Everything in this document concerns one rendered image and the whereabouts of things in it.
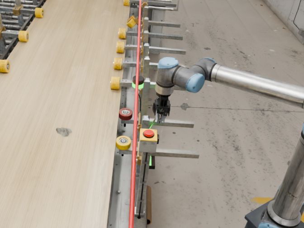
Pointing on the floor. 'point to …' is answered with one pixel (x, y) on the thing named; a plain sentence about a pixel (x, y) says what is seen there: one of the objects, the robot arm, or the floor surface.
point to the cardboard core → (149, 205)
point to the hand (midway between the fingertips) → (159, 120)
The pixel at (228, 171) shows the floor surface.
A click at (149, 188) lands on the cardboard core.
